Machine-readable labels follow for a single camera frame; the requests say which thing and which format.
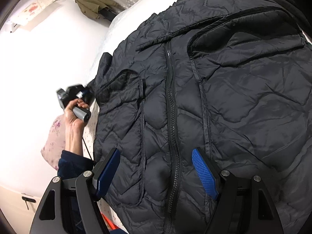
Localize black quilted puffer jacket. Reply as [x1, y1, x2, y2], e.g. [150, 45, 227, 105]
[92, 0, 311, 233]

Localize person left forearm navy sleeve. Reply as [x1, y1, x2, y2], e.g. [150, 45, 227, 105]
[57, 128, 95, 183]

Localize person left hand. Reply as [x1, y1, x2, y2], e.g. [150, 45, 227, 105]
[64, 98, 89, 135]

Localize cherry print bed sheet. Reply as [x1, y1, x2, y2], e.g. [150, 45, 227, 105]
[82, 100, 128, 233]

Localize light grey bed cover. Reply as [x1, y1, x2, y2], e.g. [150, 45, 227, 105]
[89, 6, 159, 79]

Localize dusty pink floral pillow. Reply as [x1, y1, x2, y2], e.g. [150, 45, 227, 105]
[41, 115, 66, 171]

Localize olive green hanging coat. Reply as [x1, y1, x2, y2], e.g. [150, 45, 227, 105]
[75, 0, 124, 22]

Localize wall air conditioner with cover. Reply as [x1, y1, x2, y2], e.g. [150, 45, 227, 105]
[8, 0, 56, 33]

